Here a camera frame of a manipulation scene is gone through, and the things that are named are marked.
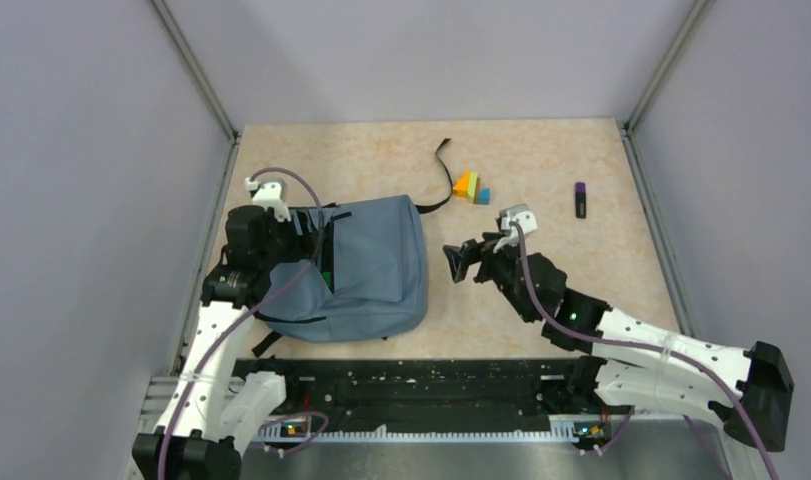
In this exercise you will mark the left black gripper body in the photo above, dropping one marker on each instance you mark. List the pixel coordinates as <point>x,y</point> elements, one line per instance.
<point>291,246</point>

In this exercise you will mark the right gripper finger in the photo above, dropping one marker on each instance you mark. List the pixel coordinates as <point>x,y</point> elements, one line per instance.
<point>459,259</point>
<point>481,246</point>

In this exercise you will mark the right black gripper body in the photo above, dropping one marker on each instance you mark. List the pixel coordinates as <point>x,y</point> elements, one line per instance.
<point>500,266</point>

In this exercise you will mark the blue student backpack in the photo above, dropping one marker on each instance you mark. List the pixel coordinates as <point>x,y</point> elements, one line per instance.
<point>380,271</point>

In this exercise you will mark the purple highlighter marker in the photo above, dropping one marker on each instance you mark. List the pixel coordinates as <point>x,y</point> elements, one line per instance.
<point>580,196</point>

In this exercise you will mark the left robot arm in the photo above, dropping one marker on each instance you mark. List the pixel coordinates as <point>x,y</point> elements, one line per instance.
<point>204,430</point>

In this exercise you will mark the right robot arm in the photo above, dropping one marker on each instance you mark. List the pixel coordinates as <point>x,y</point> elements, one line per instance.
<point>628,362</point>

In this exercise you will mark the coloured sticky note stack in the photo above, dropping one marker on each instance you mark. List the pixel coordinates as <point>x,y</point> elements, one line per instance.
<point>469,186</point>

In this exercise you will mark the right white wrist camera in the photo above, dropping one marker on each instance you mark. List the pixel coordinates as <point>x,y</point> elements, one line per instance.
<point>515,223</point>

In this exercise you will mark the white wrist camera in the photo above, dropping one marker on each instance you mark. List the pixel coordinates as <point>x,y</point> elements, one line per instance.
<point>269,195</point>
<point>515,223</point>

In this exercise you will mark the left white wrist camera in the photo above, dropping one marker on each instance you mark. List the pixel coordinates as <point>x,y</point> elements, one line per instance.
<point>269,195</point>

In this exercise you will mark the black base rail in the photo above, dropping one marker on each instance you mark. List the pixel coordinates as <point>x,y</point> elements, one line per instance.
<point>431,396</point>

